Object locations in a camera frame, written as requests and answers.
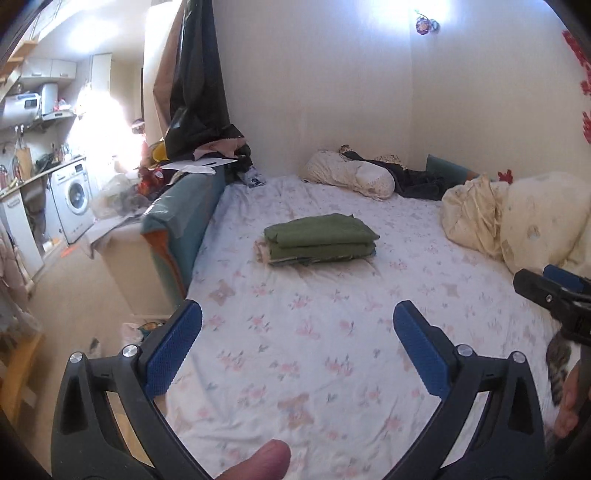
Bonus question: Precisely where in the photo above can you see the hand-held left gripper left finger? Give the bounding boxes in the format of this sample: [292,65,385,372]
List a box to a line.
[51,299,218,480]

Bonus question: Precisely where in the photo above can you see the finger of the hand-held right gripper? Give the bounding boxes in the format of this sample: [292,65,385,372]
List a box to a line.
[513,269,591,344]
[542,264,591,295]

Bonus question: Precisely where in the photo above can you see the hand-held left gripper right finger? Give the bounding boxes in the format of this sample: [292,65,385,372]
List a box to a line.
[392,300,548,480]

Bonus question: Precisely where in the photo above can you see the olive green pants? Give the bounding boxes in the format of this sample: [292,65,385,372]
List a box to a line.
[263,213,380,261]

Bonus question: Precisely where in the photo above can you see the person's right hand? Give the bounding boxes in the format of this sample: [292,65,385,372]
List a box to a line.
[553,362,588,438]

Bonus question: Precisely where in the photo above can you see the person's left hand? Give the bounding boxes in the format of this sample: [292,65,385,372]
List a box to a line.
[215,438,293,480]

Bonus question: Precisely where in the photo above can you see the white plastic bag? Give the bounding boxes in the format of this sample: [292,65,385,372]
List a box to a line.
[121,320,167,344]

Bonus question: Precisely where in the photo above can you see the tabby cat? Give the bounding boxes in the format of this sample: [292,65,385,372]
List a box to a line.
[545,330,575,404]

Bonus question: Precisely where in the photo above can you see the cream blanket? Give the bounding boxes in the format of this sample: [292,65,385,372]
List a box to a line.
[441,172,591,278]

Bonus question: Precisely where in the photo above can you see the beige cardboard box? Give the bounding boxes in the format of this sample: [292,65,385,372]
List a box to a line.
[99,222,174,319]

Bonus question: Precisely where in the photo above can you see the white floral bed sheet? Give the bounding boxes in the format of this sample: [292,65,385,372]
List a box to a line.
[164,173,561,480]

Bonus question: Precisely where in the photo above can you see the folded beige clothes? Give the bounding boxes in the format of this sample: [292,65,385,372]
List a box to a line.
[253,239,377,268]

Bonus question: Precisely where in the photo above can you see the wooden stool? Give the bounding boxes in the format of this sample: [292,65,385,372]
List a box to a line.
[0,332,44,425]

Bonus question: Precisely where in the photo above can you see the teal cushion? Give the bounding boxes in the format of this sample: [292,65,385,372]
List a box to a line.
[426,154,476,183]

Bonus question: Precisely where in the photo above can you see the pile of plastic bags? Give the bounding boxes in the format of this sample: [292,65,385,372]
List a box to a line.
[90,173,148,220]

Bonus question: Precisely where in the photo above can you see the dark clothes pile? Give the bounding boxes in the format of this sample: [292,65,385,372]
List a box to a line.
[344,150,446,201]

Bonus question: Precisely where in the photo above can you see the hanging light clothes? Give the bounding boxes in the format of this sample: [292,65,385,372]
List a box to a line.
[0,222,31,333]

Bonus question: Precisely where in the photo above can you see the white washing machine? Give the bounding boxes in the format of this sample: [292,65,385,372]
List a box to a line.
[46,159,95,245]

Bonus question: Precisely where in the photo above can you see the white papers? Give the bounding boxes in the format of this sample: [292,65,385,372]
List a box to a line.
[161,157,238,175]

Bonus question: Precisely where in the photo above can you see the cream patterned pillow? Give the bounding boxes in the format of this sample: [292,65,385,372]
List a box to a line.
[300,150,395,200]

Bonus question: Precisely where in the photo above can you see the dark cloth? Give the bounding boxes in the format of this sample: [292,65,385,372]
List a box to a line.
[233,143,254,185]

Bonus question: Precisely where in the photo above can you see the kitchen counter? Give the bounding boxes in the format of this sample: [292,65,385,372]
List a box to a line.
[0,154,86,199]

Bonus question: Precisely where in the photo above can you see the black hanging garment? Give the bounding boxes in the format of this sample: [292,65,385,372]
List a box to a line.
[164,0,245,162]

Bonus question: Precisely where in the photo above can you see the brown hanging cloth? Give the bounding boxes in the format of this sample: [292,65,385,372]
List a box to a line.
[154,0,185,144]

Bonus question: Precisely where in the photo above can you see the white cylindrical appliance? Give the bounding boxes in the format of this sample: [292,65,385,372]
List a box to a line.
[41,82,58,116]

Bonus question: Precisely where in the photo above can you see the white water heater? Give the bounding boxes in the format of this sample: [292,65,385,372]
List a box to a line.
[0,92,42,127]

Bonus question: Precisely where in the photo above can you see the wooden stairs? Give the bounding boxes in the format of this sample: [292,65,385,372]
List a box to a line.
[0,39,38,100]

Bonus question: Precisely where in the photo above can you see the teal padded bed frame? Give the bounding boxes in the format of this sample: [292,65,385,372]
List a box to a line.
[141,164,227,301]

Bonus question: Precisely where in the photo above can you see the white wall cabinet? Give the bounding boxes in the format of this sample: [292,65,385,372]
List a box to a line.
[21,58,77,81]

